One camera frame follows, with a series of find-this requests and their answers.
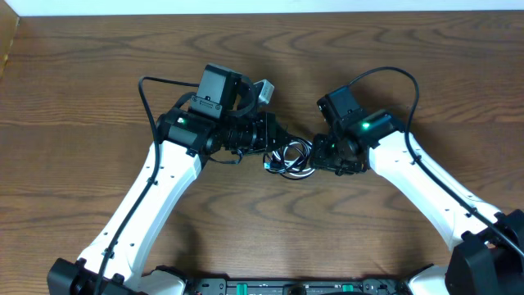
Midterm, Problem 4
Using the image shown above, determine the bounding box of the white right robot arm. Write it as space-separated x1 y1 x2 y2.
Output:
310 86 523 294

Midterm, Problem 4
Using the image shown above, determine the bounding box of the white cable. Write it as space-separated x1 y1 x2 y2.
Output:
270 141 316 180

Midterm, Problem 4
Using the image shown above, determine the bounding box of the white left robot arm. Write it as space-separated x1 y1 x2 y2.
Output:
47 64 291 294

